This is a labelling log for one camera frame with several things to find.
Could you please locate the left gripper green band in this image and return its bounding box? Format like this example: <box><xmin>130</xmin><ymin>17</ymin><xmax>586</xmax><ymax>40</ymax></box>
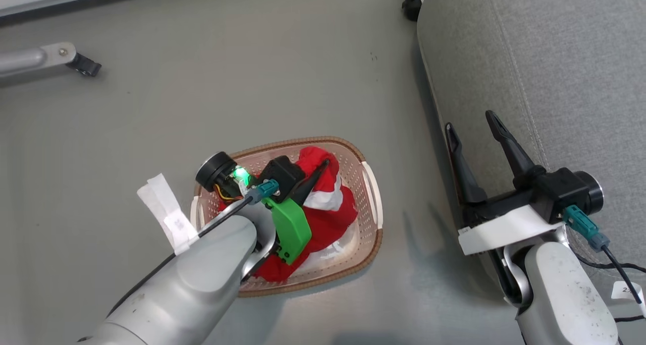
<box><xmin>260</xmin><ymin>156</ymin><xmax>330</xmax><ymax>265</ymax></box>

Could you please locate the teal cable connector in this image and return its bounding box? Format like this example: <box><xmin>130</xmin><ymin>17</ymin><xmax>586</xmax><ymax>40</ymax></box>
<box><xmin>251</xmin><ymin>180</ymin><xmax>280</xmax><ymax>204</ymax></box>
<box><xmin>563</xmin><ymin>205</ymin><xmax>610</xmax><ymax>252</ymax></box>

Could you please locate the perforated plastic laundry basket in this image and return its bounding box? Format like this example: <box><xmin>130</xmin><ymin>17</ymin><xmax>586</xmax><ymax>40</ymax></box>
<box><xmin>189</xmin><ymin>136</ymin><xmax>384</xmax><ymax>298</ymax></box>

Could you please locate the grey fabric sofa seat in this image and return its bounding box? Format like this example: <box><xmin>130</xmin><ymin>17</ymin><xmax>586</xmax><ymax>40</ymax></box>
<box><xmin>416</xmin><ymin>0</ymin><xmax>646</xmax><ymax>305</ymax></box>

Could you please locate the teal right cable connector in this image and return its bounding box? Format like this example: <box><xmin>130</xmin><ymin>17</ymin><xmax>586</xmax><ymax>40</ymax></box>
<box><xmin>563</xmin><ymin>205</ymin><xmax>610</xmax><ymax>252</ymax></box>

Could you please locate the teal left cable connector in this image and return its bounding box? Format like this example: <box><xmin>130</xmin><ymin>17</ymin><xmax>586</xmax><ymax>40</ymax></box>
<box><xmin>251</xmin><ymin>180</ymin><xmax>280</xmax><ymax>204</ymax></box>

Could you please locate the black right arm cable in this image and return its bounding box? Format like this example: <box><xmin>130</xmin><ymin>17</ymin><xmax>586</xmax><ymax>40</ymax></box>
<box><xmin>601</xmin><ymin>244</ymin><xmax>644</xmax><ymax>305</ymax></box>

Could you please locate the grey metal stand leg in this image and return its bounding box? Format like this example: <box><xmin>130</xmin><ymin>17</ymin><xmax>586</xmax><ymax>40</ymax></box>
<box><xmin>0</xmin><ymin>42</ymin><xmax>77</xmax><ymax>81</ymax></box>

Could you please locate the red and white clothing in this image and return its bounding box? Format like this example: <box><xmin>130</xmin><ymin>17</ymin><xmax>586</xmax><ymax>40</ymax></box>
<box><xmin>217</xmin><ymin>146</ymin><xmax>359</xmax><ymax>283</ymax></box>

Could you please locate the black foot of stand leg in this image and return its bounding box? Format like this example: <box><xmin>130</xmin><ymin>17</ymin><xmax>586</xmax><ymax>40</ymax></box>
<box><xmin>66</xmin><ymin>52</ymin><xmax>102</xmax><ymax>77</ymax></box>

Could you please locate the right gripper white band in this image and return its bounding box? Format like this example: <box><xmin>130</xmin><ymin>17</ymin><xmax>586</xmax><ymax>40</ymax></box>
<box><xmin>445</xmin><ymin>110</ymin><xmax>588</xmax><ymax>256</ymax></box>

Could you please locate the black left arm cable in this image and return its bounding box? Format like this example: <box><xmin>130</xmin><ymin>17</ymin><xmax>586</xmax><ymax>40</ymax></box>
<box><xmin>106</xmin><ymin>196</ymin><xmax>255</xmax><ymax>318</ymax></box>

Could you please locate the thin black loose cable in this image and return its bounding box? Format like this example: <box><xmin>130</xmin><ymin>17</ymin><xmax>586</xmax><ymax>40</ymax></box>
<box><xmin>573</xmin><ymin>252</ymin><xmax>646</xmax><ymax>274</ymax></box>

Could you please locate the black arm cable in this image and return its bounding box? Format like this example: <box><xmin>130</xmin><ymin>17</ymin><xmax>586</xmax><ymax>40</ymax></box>
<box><xmin>601</xmin><ymin>244</ymin><xmax>644</xmax><ymax>305</ymax></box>
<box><xmin>106</xmin><ymin>196</ymin><xmax>255</xmax><ymax>318</ymax></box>

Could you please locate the white tape tag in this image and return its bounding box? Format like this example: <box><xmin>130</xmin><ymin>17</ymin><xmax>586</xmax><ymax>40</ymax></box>
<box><xmin>137</xmin><ymin>174</ymin><xmax>200</xmax><ymax>255</ymax></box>

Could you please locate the white paper label tag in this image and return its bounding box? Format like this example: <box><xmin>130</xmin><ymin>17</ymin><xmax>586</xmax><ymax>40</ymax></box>
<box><xmin>611</xmin><ymin>280</ymin><xmax>646</xmax><ymax>315</ymax></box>

